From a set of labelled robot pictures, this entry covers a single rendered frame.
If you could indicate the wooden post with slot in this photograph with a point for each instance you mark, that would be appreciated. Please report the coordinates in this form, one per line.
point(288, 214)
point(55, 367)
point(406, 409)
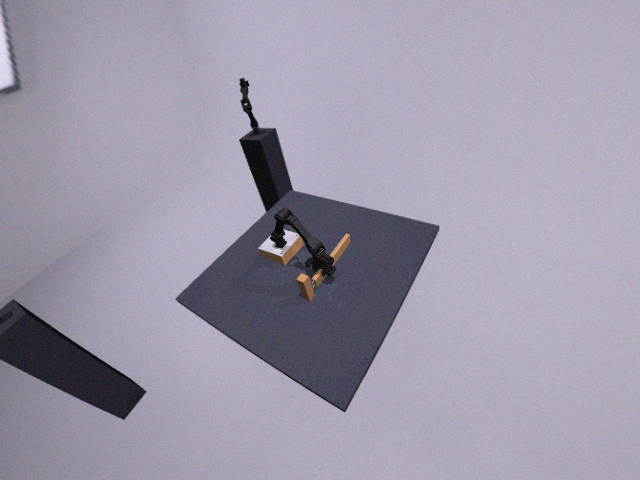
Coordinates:
point(305, 287)

